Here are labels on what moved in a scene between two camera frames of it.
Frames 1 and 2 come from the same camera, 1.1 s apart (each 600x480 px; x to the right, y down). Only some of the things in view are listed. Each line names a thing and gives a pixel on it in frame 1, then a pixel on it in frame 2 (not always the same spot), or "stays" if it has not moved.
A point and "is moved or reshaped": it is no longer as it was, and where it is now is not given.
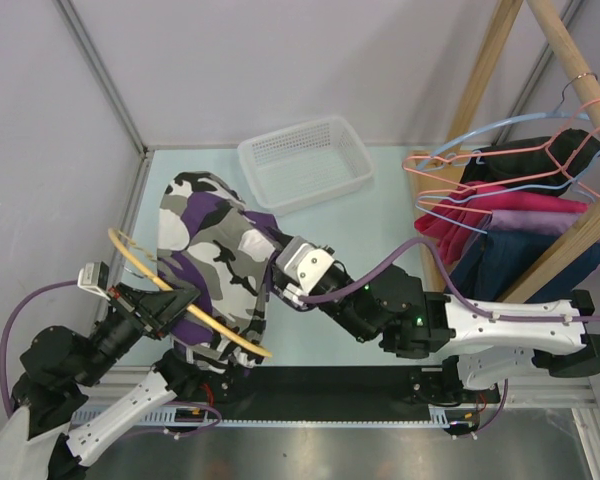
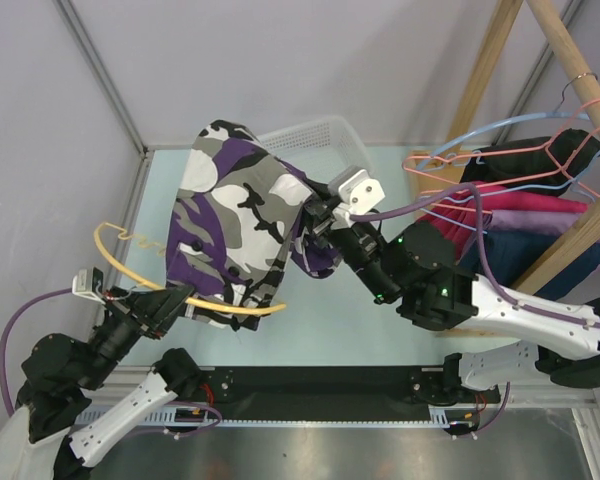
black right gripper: x=280 y=274 to x=321 y=211
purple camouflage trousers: x=211 y=243 is moved or reshaped
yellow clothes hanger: x=166 y=282 to x=107 y=262
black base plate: x=342 y=393 stays
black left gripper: x=160 y=308 stays
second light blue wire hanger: x=417 y=204 stays
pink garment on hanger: x=455 y=219 stays
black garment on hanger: x=546 y=165 stays
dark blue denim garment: x=502 y=261 stays
